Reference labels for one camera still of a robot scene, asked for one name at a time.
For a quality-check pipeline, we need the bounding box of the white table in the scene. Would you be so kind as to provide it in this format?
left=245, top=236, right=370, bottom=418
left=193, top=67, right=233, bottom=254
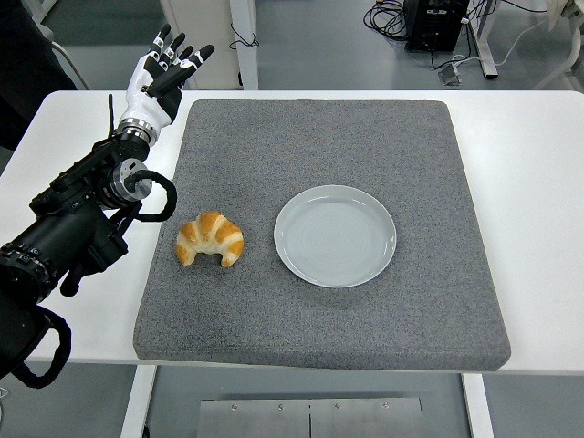
left=0, top=89, right=584, bottom=438

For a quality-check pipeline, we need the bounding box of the black computer case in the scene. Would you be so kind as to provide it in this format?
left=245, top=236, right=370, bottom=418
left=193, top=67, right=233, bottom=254
left=403, top=0, right=471, bottom=52

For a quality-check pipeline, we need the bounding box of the grey metal plate with screws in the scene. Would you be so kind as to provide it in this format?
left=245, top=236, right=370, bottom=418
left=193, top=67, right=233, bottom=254
left=196, top=397, right=426, bottom=438

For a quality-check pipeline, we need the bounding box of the thin black hanging cable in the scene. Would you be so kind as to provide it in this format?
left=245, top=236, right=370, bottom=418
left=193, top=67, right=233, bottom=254
left=227, top=22, right=260, bottom=51

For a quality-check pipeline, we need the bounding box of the white desk leg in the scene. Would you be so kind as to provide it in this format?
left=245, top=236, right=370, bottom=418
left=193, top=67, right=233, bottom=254
left=464, top=0, right=498, bottom=79

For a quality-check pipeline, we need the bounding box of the person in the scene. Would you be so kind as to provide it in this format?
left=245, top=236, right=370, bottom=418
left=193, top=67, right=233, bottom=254
left=0, top=0, right=77, bottom=151

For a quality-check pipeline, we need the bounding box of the grey felt mat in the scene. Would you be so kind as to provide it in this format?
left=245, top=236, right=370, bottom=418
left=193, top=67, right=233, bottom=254
left=132, top=99, right=512, bottom=371

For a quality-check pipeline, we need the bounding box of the grey foot pedal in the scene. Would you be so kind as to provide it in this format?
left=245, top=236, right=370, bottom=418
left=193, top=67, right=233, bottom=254
left=437, top=63, right=464, bottom=88

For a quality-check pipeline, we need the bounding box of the white cable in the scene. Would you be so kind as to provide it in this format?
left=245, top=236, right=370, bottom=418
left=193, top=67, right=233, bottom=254
left=451, top=17, right=548, bottom=69

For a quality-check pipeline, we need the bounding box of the white tube frame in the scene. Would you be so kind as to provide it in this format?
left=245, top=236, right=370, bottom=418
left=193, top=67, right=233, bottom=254
left=48, top=40, right=91, bottom=91

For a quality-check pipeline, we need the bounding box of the light grey round plate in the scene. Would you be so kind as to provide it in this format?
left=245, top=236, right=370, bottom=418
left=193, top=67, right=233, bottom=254
left=273, top=183, right=398, bottom=289

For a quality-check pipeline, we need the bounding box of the white cabinet panel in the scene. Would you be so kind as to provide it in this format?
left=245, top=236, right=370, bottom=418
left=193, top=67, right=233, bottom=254
left=159, top=0, right=260, bottom=91

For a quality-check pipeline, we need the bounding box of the croissant bread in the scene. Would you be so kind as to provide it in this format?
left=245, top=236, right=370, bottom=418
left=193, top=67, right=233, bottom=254
left=175, top=210, right=245, bottom=268

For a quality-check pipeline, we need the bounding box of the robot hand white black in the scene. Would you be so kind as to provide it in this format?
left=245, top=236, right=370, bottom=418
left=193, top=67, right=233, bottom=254
left=119, top=23, right=215, bottom=131

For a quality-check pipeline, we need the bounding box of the black cable bundle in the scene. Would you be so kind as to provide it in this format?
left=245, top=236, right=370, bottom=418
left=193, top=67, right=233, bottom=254
left=362, top=0, right=408, bottom=42

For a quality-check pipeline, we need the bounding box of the white chair base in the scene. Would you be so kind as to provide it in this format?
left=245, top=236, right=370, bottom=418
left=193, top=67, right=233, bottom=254
left=531, top=0, right=584, bottom=91

